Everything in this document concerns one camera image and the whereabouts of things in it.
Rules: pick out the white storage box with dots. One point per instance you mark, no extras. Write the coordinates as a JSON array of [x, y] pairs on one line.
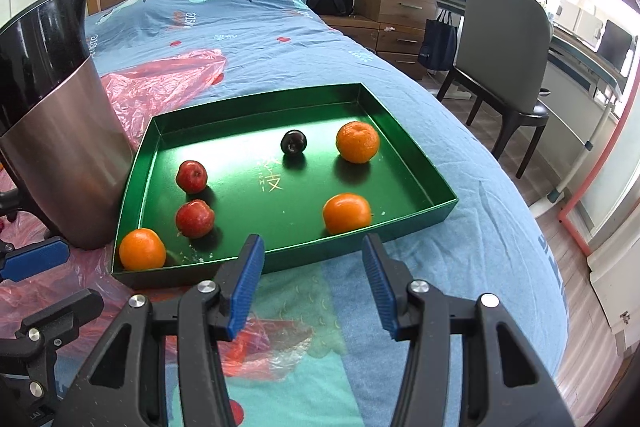
[[580, 22]]

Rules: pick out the pink framed standing mirror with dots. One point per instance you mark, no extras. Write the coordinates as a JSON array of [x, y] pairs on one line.
[[563, 217]]

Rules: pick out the grey chair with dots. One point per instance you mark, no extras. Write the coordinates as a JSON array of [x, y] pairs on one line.
[[500, 32]]

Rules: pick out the red transparent plastic sheet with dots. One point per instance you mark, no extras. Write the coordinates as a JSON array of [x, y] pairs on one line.
[[150, 92]]

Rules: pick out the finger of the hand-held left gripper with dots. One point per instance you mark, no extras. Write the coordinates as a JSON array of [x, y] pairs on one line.
[[35, 257], [65, 312]]

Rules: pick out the navy tote bag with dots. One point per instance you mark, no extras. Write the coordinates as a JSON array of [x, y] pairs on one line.
[[437, 42]]

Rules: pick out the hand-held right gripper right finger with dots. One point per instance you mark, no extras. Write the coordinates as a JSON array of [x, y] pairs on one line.
[[380, 287]]

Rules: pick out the low wooden nightstand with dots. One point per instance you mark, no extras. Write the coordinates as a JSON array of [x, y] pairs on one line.
[[395, 42]]

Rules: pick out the steel and black electric kettle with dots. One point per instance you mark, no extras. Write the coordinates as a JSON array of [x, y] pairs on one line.
[[65, 147]]

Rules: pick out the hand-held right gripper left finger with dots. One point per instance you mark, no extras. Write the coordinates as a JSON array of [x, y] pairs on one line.
[[247, 282]]

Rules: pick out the teal top desk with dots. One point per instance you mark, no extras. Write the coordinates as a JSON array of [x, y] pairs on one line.
[[585, 67]]

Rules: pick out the black monitor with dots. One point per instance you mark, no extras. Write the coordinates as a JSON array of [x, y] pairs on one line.
[[615, 44]]

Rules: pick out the small red apple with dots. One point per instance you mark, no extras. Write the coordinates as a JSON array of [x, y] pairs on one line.
[[191, 176], [195, 218]]

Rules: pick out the green shallow tray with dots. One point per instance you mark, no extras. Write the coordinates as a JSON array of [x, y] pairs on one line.
[[280, 217]]

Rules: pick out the orange mandarin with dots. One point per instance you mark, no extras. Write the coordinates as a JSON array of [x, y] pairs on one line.
[[142, 249], [346, 213], [357, 142]]

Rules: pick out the dark plum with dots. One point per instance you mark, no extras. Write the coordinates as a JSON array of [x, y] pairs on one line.
[[293, 142]]

